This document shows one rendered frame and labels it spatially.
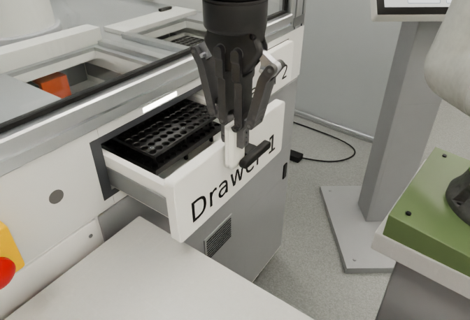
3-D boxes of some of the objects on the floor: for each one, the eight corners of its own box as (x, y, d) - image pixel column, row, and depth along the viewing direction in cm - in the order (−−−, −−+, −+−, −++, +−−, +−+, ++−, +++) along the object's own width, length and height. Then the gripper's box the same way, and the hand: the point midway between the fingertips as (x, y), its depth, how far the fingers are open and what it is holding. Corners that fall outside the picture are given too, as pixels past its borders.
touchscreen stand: (459, 272, 146) (597, 2, 90) (345, 273, 145) (415, 3, 89) (407, 189, 188) (480, -29, 132) (319, 190, 187) (354, -29, 131)
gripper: (169, -9, 42) (184, 161, 55) (267, 7, 36) (259, 193, 49) (210, -18, 47) (215, 139, 60) (302, -6, 41) (286, 166, 54)
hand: (235, 143), depth 53 cm, fingers closed, pressing on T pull
